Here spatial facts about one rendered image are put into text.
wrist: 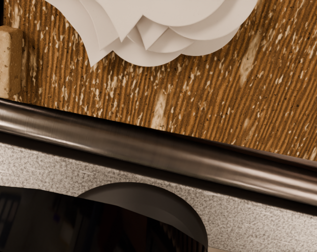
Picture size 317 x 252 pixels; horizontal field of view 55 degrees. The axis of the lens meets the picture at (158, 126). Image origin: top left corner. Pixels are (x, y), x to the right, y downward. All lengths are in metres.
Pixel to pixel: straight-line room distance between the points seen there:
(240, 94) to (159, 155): 0.11
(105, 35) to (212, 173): 0.19
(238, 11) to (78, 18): 0.12
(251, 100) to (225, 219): 0.16
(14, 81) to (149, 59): 0.12
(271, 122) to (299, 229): 0.17
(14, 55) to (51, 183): 0.16
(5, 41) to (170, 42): 0.13
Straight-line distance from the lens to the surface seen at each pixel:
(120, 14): 0.22
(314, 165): 0.39
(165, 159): 0.34
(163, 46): 0.25
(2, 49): 0.28
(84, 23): 0.26
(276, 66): 0.30
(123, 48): 0.26
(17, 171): 0.39
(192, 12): 0.22
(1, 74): 0.29
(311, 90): 0.32
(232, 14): 0.24
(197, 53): 0.27
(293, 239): 0.45
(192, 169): 0.35
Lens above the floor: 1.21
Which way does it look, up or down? 66 degrees down
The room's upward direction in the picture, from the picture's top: 179 degrees counter-clockwise
